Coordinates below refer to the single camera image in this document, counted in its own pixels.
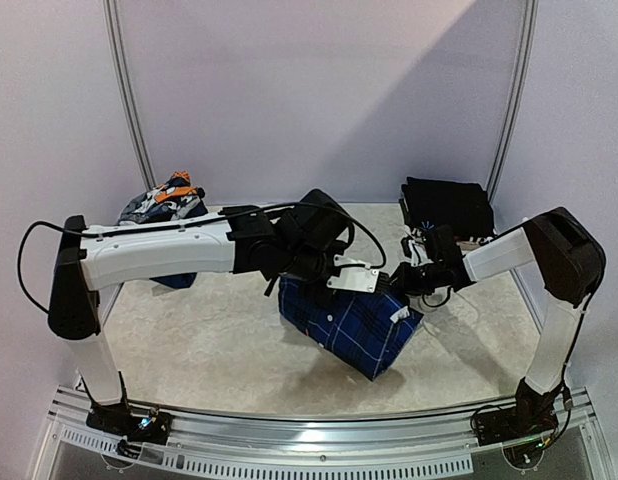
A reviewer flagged solid navy blue garment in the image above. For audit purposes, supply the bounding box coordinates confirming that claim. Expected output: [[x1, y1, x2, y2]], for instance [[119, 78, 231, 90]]
[[151, 273, 197, 290]]

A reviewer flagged black t-shirt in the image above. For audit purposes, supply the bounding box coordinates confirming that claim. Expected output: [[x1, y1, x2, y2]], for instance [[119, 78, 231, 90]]
[[401, 177, 494, 239]]

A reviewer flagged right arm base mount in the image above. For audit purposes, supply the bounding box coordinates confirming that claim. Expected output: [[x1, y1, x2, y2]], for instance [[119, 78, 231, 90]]
[[469, 404, 572, 451]]

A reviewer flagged camouflage orange garment pile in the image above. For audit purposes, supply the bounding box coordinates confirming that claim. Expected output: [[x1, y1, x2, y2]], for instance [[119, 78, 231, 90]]
[[117, 171, 208, 225]]

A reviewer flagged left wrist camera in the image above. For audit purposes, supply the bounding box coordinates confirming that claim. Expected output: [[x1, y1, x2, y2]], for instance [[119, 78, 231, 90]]
[[326, 255, 380, 293]]

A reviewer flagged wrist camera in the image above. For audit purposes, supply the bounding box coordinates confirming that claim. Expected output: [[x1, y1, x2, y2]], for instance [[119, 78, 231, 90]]
[[326, 255, 380, 293], [401, 236, 430, 266]]

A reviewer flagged aluminium frame post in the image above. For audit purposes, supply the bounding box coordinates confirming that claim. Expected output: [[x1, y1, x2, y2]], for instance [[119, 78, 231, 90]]
[[486, 0, 538, 204], [103, 0, 156, 189]]

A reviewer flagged left aluminium frame post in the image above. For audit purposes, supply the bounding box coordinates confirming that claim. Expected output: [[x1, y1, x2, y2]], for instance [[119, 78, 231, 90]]
[[103, 0, 156, 189]]

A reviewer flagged blue plaid garment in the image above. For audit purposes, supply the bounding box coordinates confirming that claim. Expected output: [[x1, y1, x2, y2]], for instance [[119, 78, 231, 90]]
[[278, 278, 423, 381]]

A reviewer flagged aluminium front rail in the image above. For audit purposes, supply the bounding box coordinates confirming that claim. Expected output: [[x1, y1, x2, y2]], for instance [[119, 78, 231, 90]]
[[34, 387, 611, 479]]

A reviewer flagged right aluminium frame post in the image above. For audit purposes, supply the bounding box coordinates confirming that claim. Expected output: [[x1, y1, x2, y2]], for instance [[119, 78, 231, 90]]
[[486, 0, 538, 204]]

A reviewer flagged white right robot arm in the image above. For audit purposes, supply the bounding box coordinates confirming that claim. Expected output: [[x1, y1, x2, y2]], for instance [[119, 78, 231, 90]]
[[390, 207, 607, 436]]

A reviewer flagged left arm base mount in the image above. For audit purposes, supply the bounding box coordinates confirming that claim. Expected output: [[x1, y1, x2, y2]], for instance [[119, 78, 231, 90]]
[[86, 402, 174, 445]]

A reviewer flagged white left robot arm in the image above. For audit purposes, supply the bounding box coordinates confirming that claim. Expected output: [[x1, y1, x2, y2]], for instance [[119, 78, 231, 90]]
[[32, 189, 387, 434]]

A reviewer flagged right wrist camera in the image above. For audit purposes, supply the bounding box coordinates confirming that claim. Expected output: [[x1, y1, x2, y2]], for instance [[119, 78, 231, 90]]
[[401, 236, 430, 266]]

